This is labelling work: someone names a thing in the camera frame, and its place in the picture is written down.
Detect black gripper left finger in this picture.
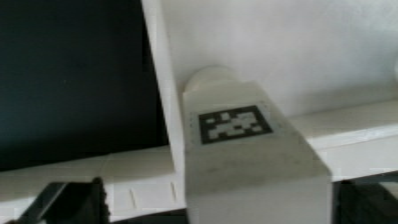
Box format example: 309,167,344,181
14,177,110,224

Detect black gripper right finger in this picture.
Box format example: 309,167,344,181
334,181,398,224

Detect white table leg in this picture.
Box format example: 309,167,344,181
183,66,332,224

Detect white square tabletop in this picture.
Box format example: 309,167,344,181
142,0,398,168

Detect white U-shaped obstacle fence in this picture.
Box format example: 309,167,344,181
0,137,398,223

